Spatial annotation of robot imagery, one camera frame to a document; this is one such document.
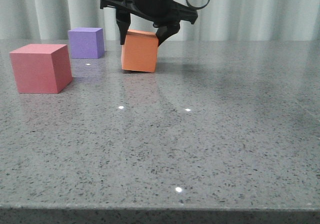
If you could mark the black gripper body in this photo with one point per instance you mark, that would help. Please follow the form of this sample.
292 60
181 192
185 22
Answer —
160 12

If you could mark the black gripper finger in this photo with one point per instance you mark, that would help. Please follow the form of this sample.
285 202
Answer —
164 32
123 25

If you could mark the orange foam cube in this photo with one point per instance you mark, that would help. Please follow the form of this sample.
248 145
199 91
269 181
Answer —
139 52

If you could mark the purple foam cube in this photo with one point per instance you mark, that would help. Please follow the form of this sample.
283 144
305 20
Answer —
86 42

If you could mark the pale green curtain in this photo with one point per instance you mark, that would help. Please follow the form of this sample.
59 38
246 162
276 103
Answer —
218 20

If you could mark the red foam cube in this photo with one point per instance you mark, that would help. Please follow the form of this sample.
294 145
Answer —
41 68

